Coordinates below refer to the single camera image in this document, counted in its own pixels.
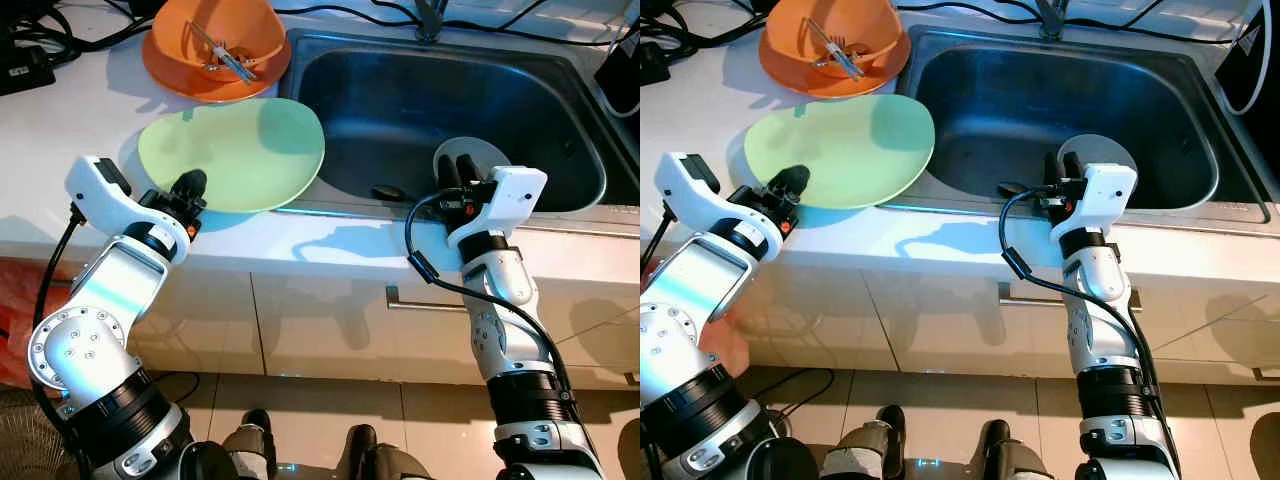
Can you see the white ceramic bowl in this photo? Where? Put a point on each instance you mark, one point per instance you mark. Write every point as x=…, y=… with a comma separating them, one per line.
x=1110, y=150
x=492, y=155

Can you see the silver metal fork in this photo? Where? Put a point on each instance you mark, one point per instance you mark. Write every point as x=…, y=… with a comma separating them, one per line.
x=222, y=52
x=840, y=50

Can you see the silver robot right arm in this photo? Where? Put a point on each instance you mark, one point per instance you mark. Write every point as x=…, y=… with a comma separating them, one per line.
x=500, y=275
x=1095, y=275

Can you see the light green plate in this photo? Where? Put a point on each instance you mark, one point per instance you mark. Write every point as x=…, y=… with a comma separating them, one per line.
x=250, y=150
x=860, y=145

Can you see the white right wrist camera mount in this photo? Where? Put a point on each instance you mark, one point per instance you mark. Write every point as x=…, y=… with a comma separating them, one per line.
x=518, y=195
x=1110, y=190

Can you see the white cabinet door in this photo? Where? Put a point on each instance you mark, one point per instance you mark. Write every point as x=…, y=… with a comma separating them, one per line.
x=210, y=320
x=820, y=320
x=940, y=330
x=330, y=330

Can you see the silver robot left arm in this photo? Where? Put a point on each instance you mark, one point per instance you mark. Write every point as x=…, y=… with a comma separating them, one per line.
x=105, y=290
x=690, y=290

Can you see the robot left leg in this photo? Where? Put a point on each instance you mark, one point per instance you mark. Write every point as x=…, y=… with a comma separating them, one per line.
x=865, y=450
x=250, y=450

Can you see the red plastic bag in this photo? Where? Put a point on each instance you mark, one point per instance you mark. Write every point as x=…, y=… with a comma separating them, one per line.
x=730, y=340
x=20, y=320

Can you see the stainless steel sink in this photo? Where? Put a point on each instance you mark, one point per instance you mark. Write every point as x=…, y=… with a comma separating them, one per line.
x=400, y=110
x=1000, y=100

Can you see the black rectangular device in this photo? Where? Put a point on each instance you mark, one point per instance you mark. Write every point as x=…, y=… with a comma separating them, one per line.
x=622, y=75
x=1250, y=60

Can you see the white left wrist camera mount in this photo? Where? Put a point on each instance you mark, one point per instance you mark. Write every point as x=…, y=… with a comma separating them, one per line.
x=685, y=178
x=95, y=180

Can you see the curved steel faucet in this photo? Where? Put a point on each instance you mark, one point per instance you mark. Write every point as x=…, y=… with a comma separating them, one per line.
x=432, y=20
x=1052, y=20

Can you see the orange bowl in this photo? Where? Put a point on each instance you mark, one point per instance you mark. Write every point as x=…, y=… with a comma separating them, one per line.
x=170, y=45
x=785, y=40

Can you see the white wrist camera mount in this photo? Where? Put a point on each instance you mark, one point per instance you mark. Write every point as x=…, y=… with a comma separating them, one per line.
x=518, y=195
x=685, y=178
x=1110, y=190
x=95, y=180

